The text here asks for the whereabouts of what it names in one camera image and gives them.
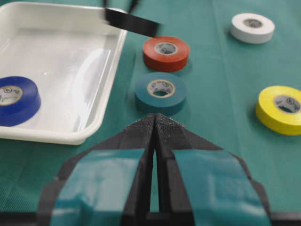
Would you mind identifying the yellow tape roll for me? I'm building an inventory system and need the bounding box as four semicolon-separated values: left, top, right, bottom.
255;86;301;136

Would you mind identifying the white tape roll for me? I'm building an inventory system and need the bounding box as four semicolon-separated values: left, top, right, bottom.
230;13;275;44

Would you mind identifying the blue tape roll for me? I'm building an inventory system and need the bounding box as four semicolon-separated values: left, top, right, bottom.
0;76;41;127

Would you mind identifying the white plastic tray case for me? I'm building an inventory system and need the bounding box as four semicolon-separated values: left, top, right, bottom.
0;2;127;145

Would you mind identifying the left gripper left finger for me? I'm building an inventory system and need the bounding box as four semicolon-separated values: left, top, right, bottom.
37;114;155;226

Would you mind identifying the green tape roll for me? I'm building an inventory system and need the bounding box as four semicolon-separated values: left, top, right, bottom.
135;72;187;115

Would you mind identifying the red tape roll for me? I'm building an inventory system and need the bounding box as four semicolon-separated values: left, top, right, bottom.
143;36;190;72

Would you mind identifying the green table cloth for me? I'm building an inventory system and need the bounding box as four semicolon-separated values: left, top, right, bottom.
0;0;301;211

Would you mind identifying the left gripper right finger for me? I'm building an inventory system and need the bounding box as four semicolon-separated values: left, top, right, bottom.
154;113;270;226

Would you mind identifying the black tape roll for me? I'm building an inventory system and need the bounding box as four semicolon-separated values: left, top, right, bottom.
105;8;160;37

